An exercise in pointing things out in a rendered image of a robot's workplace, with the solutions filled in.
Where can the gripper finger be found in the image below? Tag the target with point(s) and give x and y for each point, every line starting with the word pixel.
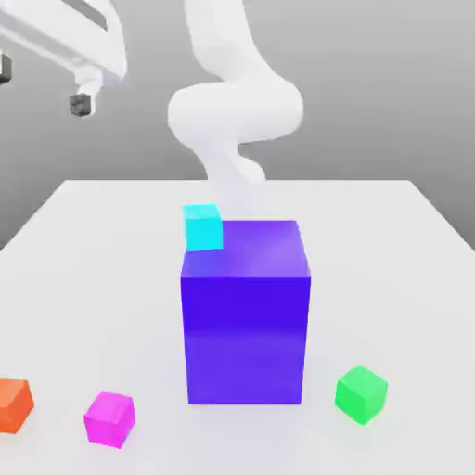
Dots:
pixel 4 68
pixel 82 103

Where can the small orange cube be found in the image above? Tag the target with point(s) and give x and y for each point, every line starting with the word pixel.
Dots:
pixel 13 404

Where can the large purple box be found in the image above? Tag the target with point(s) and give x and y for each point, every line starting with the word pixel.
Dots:
pixel 245 326

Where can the small magenta cube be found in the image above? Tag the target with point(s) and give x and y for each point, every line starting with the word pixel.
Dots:
pixel 109 419

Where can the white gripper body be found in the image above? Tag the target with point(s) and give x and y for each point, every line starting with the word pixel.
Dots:
pixel 55 41

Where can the small cyan cube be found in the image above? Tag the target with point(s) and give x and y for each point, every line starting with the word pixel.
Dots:
pixel 203 229

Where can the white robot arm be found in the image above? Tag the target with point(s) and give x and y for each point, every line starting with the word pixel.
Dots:
pixel 237 107

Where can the small green cube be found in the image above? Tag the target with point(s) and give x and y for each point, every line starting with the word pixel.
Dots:
pixel 360 395

